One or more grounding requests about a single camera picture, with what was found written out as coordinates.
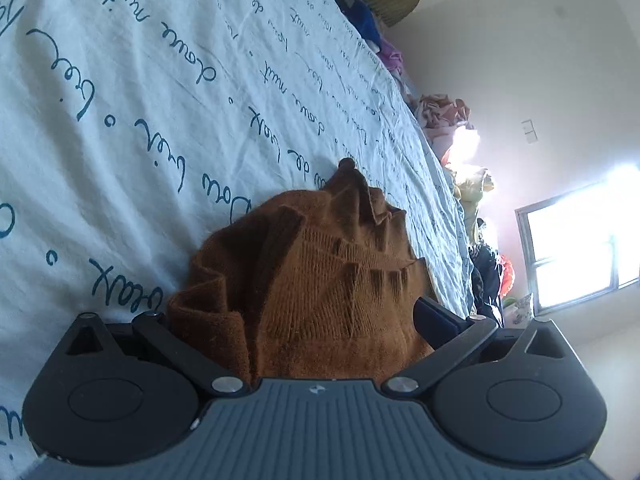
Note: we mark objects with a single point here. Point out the red cloth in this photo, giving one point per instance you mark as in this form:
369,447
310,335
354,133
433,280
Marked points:
507,275

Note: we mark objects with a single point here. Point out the blue cloth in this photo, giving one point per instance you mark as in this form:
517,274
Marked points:
362,17

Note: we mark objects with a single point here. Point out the white script-printed bedsheet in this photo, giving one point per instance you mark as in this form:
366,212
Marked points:
150,110

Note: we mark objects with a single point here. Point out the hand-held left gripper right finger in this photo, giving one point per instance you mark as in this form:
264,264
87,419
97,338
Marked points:
436,322

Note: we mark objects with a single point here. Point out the brown knit sweater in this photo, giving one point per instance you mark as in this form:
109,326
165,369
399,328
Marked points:
320,280

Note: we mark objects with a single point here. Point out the yellow cloth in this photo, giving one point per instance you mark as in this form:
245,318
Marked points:
472,187

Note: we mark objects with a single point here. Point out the window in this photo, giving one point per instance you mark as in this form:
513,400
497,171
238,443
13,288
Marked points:
580,245

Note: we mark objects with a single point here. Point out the pink cloth pile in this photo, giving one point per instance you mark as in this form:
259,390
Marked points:
442,110

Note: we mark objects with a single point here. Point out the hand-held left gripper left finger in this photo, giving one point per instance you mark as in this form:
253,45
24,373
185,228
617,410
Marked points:
156,329

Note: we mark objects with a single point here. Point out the white wall switch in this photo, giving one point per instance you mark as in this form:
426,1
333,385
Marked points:
529,131

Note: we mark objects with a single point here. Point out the purple cloth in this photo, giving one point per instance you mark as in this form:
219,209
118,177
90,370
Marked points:
391,56

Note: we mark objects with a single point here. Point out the dark hanging clothes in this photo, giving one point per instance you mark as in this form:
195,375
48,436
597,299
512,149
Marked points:
487,280

